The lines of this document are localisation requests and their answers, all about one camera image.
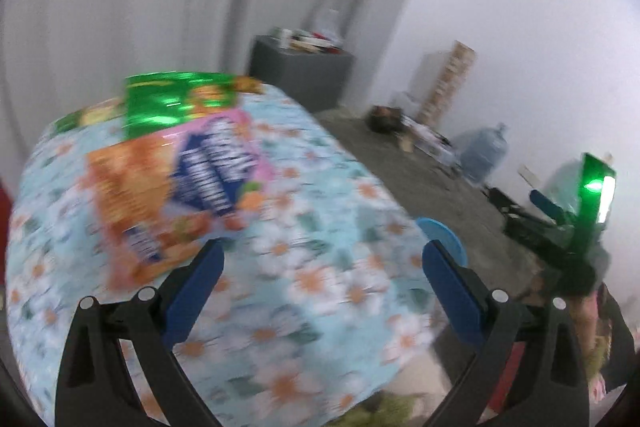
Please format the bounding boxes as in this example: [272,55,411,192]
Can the orange yellow snack wrapper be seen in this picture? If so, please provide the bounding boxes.
[86,134,248,289]

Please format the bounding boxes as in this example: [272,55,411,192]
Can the blue plastic trash basket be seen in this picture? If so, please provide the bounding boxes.
[416,217,469,268]

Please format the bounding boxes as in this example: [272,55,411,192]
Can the person right hand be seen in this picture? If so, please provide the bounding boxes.
[565,284,612,386]

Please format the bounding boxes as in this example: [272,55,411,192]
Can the blue water jug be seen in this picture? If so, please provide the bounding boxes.
[459,122,509,185]

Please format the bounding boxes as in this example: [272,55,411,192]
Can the pink blue snack bag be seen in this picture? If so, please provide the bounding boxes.
[151,108,272,232]

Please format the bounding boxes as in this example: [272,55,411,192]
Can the dark grey cabinet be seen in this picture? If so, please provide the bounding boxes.
[248,36,355,113]

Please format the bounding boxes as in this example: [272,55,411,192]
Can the small green snack packet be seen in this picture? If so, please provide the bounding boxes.
[53,105,124,135]

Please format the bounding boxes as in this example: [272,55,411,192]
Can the green foil snack bag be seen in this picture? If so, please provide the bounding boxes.
[124,72,236,140]

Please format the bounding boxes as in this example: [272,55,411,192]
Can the clear plastic bag on cabinet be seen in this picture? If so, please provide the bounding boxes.
[317,9,344,48]

